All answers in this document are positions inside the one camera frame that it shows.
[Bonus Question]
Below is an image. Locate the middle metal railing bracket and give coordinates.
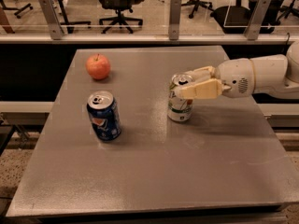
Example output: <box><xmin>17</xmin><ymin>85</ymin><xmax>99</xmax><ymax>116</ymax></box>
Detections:
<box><xmin>168</xmin><ymin>0</ymin><xmax>181</xmax><ymax>40</ymax></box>

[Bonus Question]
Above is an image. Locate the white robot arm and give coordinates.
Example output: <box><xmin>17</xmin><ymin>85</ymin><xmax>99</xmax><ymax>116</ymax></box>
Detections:
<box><xmin>174</xmin><ymin>41</ymin><xmax>299</xmax><ymax>99</ymax></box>

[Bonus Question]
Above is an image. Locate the red apple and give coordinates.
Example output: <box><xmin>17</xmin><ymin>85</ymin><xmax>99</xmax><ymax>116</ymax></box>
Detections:
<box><xmin>85</xmin><ymin>54</ymin><xmax>110</xmax><ymax>80</ymax></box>

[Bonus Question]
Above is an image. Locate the blue pepsi can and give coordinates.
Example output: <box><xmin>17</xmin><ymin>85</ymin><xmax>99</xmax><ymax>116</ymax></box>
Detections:
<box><xmin>86</xmin><ymin>91</ymin><xmax>121</xmax><ymax>142</ymax></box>

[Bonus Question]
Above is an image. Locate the black office chair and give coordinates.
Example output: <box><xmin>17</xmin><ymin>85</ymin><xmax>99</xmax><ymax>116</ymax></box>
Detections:
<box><xmin>98</xmin><ymin>0</ymin><xmax>145</xmax><ymax>34</ymax></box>

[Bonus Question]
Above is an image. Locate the black round chair base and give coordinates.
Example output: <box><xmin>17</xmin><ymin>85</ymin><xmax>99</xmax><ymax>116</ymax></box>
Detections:
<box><xmin>211</xmin><ymin>0</ymin><xmax>280</xmax><ymax>34</ymax></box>

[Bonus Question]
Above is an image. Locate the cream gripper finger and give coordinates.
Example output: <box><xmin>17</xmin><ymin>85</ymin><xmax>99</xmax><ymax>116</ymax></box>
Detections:
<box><xmin>174</xmin><ymin>78</ymin><xmax>222</xmax><ymax>100</ymax></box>
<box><xmin>185</xmin><ymin>66</ymin><xmax>215</xmax><ymax>82</ymax></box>

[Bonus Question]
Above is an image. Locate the right metal railing bracket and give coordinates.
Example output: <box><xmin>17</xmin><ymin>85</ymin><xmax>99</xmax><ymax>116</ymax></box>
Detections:
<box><xmin>244</xmin><ymin>0</ymin><xmax>272</xmax><ymax>40</ymax></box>

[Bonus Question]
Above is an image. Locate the left metal railing bracket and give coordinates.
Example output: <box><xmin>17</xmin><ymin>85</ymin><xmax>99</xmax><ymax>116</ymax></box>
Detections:
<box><xmin>38</xmin><ymin>0</ymin><xmax>64</xmax><ymax>40</ymax></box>

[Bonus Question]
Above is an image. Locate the white green 7up can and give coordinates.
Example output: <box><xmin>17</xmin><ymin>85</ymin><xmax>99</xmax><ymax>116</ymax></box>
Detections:
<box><xmin>167</xmin><ymin>73</ymin><xmax>192</xmax><ymax>122</ymax></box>

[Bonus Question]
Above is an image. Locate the horizontal metal railing bar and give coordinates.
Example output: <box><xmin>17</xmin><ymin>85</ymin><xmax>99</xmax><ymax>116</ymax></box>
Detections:
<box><xmin>0</xmin><ymin>34</ymin><xmax>299</xmax><ymax>45</ymax></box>

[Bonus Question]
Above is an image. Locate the metal railing bracket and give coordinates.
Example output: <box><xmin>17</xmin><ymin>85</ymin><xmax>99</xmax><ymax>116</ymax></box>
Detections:
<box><xmin>38</xmin><ymin>0</ymin><xmax>64</xmax><ymax>40</ymax></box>
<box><xmin>244</xmin><ymin>0</ymin><xmax>272</xmax><ymax>40</ymax></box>
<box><xmin>168</xmin><ymin>0</ymin><xmax>181</xmax><ymax>40</ymax></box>

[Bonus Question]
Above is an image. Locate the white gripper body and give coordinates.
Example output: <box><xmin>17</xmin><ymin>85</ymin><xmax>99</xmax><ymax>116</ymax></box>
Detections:
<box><xmin>215</xmin><ymin>59</ymin><xmax>254</xmax><ymax>98</ymax></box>

